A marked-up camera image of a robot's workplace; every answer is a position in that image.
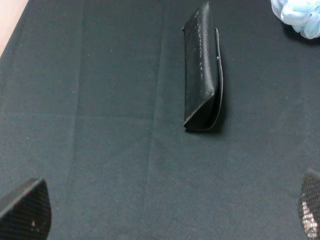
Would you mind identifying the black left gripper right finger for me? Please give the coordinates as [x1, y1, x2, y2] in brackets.
[297, 168, 320, 240]

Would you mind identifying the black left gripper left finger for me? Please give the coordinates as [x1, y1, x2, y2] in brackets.
[0, 178, 52, 240]

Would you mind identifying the black tablecloth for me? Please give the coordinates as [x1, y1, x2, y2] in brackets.
[0, 0, 320, 240]

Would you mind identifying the light blue bath loofah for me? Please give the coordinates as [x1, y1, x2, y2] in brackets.
[270, 0, 320, 40]

